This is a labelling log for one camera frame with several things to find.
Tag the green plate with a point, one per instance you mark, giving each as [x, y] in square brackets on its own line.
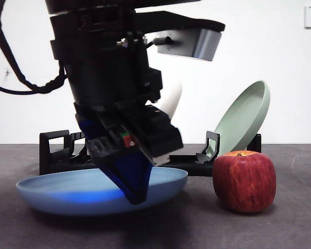
[238, 122]

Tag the pale grey camera box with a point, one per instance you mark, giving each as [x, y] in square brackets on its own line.
[204, 44]

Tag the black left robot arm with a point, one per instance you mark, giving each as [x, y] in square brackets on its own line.
[98, 64]

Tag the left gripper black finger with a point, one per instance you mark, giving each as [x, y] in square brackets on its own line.
[127, 176]

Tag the white plate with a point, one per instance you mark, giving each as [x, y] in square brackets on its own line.
[172, 101]

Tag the red apple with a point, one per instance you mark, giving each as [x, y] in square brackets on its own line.
[243, 181]

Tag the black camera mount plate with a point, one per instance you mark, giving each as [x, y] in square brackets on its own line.
[197, 23]

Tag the blue plate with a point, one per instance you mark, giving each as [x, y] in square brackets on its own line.
[67, 197]

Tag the black plate rack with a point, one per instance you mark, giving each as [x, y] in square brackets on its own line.
[191, 168]

